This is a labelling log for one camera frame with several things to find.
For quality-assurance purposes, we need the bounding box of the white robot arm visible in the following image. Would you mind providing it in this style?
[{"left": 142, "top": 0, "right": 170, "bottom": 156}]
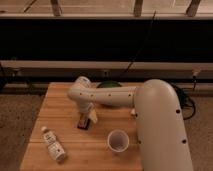
[{"left": 67, "top": 76, "right": 194, "bottom": 171}]

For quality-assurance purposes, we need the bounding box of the green ceramic bowl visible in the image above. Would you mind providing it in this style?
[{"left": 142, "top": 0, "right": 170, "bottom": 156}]
[{"left": 97, "top": 81, "right": 122, "bottom": 88}]

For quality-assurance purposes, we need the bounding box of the wooden table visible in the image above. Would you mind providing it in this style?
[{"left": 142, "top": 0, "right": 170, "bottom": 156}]
[{"left": 20, "top": 83, "right": 142, "bottom": 171}]

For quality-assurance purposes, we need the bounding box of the white sponge block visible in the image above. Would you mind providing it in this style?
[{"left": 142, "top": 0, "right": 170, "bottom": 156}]
[{"left": 130, "top": 108, "right": 136, "bottom": 117}]

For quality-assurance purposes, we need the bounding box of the white plastic bottle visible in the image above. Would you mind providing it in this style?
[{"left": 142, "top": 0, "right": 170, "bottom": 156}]
[{"left": 41, "top": 126, "right": 67, "bottom": 163}]

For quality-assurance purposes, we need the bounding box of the black cable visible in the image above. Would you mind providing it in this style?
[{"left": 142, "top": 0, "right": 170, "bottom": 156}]
[{"left": 118, "top": 9, "right": 158, "bottom": 78}]

